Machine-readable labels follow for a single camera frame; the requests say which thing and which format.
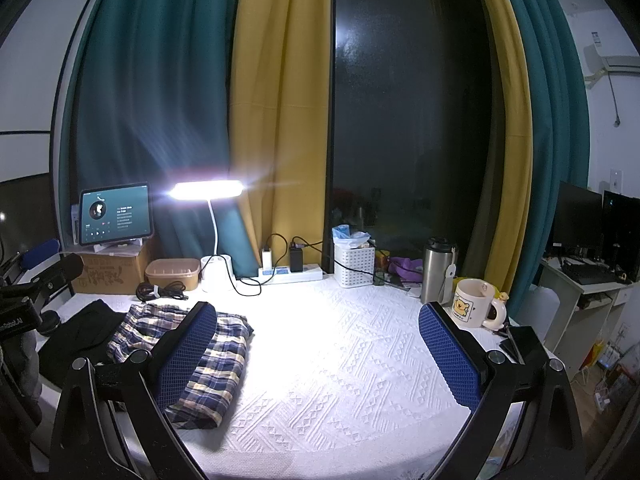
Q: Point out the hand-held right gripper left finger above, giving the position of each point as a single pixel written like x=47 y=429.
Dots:
x=185 y=355

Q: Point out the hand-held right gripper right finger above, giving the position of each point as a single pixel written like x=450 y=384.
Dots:
x=450 y=355

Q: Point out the blue yellow plaid pants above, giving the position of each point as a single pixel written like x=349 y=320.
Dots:
x=220 y=370

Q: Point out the black pants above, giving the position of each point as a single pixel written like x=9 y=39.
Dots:
x=80 y=335

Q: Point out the cream cartoon bear mug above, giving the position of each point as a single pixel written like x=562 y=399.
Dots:
x=470 y=305

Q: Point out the brown cardboard box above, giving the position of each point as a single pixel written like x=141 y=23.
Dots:
x=110 y=270

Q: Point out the black phone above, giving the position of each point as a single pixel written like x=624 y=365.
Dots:
x=525 y=345

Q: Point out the stainless steel tumbler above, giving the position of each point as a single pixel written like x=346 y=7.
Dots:
x=435 y=275

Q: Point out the brown lunch box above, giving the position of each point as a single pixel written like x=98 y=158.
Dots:
x=172 y=274

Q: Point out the white desk lamp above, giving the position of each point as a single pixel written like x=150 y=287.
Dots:
x=215 y=275

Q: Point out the tablet with lit screen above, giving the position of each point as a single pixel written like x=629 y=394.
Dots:
x=115 y=215

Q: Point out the purple cloth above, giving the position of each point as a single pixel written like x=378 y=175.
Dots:
x=407 y=267

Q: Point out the white chair back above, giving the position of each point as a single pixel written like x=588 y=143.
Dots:
x=542 y=310

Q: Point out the small green figurine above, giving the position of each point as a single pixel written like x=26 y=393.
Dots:
x=379 y=277

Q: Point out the red can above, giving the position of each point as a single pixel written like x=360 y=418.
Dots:
x=382 y=260

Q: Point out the white textured tablecloth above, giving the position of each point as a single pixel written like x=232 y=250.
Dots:
x=325 y=360

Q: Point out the white computer desk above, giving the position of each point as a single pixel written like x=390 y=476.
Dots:
x=555 y=285

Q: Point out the white charger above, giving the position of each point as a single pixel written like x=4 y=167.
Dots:
x=267 y=257

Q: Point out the white woven basket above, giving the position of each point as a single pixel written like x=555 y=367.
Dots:
x=355 y=260

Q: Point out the white power strip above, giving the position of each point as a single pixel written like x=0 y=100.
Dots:
x=295 y=275

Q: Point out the black charger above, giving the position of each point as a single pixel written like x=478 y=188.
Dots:
x=296 y=260

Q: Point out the blue plastic bag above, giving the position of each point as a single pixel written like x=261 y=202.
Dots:
x=345 y=235

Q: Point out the black keyboard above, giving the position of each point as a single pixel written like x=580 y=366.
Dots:
x=590 y=275

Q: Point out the plain black monitor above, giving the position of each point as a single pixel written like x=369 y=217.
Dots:
x=577 y=220

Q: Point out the black monitor with blue light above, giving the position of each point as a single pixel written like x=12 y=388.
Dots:
x=622 y=235

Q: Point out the wide teal curtain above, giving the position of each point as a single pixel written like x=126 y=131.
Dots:
x=140 y=85

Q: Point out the narrow yellow curtain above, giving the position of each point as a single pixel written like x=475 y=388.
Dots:
x=510 y=135

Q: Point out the dark window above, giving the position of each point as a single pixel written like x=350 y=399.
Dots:
x=410 y=110

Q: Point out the wide yellow curtain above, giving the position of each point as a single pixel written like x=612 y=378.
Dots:
x=280 y=110

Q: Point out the narrow teal curtain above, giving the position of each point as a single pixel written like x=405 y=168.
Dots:
x=555 y=110

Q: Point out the white air conditioner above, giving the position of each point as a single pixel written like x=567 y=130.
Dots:
x=615 y=57

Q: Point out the white wall outlet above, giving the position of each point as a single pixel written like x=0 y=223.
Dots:
x=617 y=182

